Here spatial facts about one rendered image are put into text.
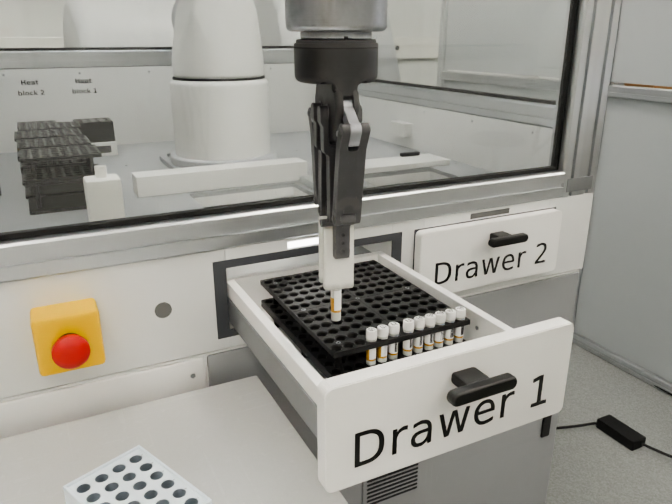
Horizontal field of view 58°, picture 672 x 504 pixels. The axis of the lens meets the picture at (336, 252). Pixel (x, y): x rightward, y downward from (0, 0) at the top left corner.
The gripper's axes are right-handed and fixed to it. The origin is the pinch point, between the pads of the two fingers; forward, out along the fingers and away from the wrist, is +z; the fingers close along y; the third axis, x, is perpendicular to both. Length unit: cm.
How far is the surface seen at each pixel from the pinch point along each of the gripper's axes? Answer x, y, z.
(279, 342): 5.5, 3.3, 11.2
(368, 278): -9.2, 16.9, 10.7
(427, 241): -21.4, 25.4, 9.4
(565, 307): -54, 34, 28
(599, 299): -143, 128, 79
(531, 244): -42, 30, 13
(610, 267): -144, 125, 65
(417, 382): -4.9, -10.6, 9.5
